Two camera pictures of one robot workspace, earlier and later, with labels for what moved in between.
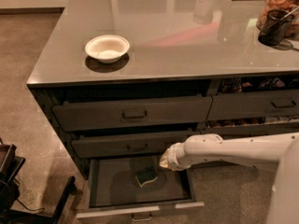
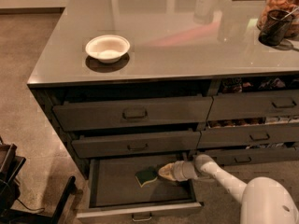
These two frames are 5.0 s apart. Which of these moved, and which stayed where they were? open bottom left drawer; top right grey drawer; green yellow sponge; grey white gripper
Moved: grey white gripper
Stayed: green yellow sponge; top right grey drawer; open bottom left drawer
